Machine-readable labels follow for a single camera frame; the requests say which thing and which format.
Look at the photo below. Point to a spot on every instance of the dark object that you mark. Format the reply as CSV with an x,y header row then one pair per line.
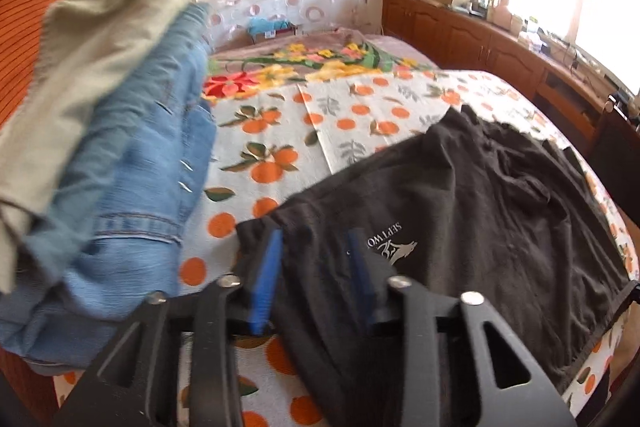
x,y
617,157

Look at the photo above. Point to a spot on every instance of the floral blanket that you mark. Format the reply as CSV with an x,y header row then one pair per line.
x,y
280,72

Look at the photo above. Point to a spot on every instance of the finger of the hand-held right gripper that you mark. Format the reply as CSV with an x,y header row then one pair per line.
x,y
634,293

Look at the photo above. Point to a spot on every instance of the beige bottle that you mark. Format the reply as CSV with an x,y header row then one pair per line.
x,y
501,12

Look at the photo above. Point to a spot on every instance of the blue jeans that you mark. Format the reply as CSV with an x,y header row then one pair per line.
x,y
140,157

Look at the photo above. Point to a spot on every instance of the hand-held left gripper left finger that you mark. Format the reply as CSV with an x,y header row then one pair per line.
x,y
265,277

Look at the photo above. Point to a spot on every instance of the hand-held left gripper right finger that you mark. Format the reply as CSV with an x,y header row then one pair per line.
x,y
361,277

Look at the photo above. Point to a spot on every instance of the black pants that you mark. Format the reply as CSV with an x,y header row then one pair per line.
x,y
475,207

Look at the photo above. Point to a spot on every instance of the grey-green pants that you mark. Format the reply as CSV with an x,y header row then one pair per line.
x,y
85,57

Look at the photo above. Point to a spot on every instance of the wooden cabinet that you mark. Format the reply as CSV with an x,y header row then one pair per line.
x,y
450,32

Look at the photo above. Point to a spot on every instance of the orange-print bed sheet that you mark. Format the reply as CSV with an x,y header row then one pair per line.
x,y
350,117

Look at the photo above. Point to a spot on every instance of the blue package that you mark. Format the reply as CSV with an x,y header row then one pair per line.
x,y
265,27

